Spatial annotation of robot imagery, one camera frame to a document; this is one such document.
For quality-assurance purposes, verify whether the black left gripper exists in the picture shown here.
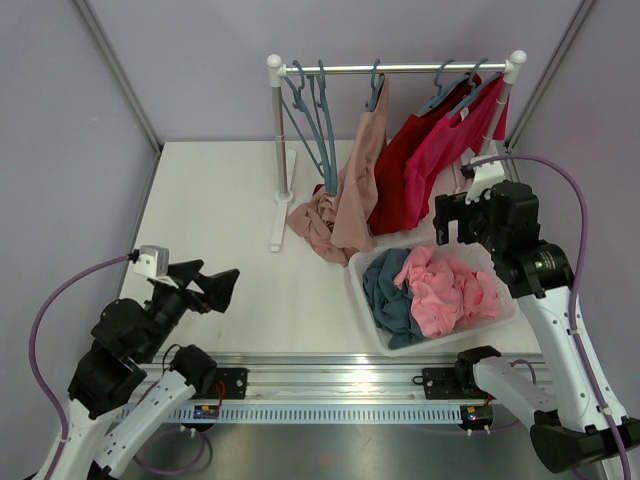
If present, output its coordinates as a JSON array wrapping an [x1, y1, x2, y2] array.
[[139, 259, 239, 361]]

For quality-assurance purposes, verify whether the light pink t shirt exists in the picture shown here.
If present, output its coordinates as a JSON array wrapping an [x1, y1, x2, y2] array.
[[393, 246, 501, 339]]

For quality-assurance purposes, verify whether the blue-grey t shirt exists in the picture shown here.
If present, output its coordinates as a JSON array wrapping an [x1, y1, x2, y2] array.
[[362, 248, 425, 350]]

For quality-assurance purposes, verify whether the teal hanger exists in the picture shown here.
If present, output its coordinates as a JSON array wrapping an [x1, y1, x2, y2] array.
[[448, 58, 502, 119], [365, 59, 385, 112], [284, 59, 324, 181], [416, 58, 474, 117], [314, 59, 339, 197]]

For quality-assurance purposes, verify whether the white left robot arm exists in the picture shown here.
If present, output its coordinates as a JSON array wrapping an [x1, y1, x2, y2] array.
[[28, 245, 247, 479]]

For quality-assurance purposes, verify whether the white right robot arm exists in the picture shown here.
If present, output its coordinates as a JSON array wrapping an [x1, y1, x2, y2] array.
[[433, 180, 639, 473]]

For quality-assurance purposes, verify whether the dark red t shirt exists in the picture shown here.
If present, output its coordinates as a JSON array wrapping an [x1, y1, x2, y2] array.
[[368, 75, 481, 236]]

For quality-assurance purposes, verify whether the magenta t shirt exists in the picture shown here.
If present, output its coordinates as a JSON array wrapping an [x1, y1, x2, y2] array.
[[400, 76, 504, 230]]

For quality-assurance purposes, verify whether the beige pink t shirt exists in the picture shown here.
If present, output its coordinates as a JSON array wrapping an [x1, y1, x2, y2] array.
[[287, 80, 390, 267]]

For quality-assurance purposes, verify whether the white perforated plastic basket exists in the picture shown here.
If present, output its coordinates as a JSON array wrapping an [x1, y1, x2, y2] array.
[[348, 237, 520, 357]]

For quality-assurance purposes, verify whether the metal clothes rack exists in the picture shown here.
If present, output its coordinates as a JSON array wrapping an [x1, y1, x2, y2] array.
[[266, 50, 527, 253]]

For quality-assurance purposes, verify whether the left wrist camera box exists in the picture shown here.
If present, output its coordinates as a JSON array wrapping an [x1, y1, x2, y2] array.
[[132, 245, 177, 287]]

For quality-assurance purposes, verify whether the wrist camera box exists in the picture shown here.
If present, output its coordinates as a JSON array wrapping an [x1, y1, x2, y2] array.
[[132, 245, 177, 287], [461, 155, 506, 205]]

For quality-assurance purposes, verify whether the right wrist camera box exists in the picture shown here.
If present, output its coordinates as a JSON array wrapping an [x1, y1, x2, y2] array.
[[461, 155, 506, 205]]

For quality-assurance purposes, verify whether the white slotted cable duct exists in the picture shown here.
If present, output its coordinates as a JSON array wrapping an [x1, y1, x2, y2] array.
[[163, 403, 462, 425]]

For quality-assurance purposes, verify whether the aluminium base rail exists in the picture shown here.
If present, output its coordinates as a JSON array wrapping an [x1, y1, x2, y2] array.
[[124, 351, 556, 404]]

